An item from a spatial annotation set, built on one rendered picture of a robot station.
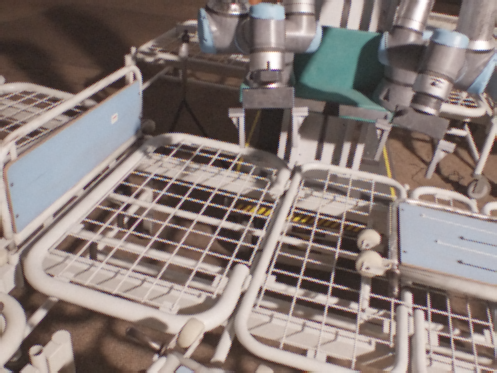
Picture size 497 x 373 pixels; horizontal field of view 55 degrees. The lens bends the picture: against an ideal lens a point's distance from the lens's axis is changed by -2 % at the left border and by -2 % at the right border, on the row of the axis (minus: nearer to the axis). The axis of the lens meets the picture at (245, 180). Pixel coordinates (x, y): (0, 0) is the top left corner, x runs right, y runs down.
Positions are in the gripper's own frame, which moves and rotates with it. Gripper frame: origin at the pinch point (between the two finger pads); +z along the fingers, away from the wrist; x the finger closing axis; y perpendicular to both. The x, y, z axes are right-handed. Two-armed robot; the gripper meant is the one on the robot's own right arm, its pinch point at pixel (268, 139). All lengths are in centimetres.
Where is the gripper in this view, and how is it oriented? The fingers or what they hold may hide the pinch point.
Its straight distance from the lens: 125.4
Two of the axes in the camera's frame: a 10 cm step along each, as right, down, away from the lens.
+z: 0.2, 9.9, 1.2
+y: 0.1, -1.2, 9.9
